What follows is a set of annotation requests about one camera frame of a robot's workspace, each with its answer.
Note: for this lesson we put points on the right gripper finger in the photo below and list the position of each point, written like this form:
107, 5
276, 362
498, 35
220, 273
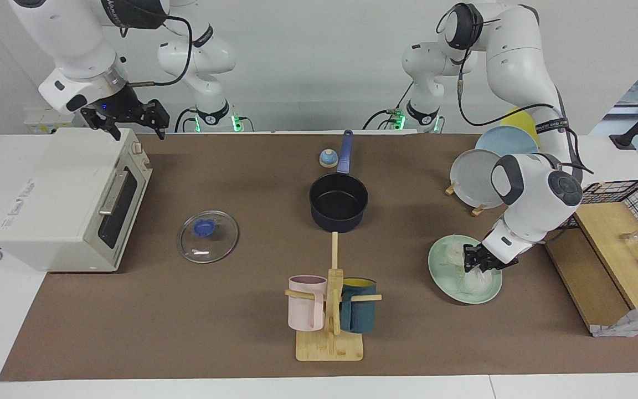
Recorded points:
161, 119
107, 128

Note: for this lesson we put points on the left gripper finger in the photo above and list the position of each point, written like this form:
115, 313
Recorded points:
488, 267
469, 264

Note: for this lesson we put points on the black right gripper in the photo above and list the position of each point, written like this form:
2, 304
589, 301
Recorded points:
493, 256

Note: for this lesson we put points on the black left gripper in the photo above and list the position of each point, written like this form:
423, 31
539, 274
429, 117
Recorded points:
125, 108

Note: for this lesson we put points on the clear plastic wrap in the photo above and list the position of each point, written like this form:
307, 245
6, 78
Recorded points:
474, 282

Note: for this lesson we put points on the glass lid with blue knob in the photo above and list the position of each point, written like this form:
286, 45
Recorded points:
208, 249

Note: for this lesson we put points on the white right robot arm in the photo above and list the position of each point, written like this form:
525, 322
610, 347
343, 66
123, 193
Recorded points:
70, 39

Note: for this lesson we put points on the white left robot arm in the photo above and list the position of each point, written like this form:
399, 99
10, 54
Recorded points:
540, 194

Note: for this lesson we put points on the light green plate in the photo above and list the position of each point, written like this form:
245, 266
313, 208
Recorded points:
452, 280

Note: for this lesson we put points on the wooden plate rack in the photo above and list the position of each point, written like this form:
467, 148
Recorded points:
478, 211

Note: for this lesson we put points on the grey plate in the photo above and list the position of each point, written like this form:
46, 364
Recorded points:
471, 177

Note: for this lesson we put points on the light blue plate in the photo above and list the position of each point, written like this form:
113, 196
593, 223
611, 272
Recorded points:
504, 143

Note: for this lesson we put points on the yellow plate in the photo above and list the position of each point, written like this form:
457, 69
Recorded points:
518, 119

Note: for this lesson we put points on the white power strip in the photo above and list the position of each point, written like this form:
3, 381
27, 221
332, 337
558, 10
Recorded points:
36, 122

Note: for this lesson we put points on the cream toaster oven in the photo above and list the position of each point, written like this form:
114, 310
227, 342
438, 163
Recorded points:
53, 194

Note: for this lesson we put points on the wooden shelf board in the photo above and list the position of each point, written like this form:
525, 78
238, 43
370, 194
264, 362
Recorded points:
601, 260

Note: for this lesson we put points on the dark teal mug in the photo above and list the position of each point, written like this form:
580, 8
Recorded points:
359, 316

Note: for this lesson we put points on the wooden mug tree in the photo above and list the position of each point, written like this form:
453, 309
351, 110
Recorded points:
330, 346

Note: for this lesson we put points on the pink mug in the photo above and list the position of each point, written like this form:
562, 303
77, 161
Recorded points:
303, 313

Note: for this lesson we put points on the brown table mat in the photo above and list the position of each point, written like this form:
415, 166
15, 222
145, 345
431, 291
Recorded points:
186, 321

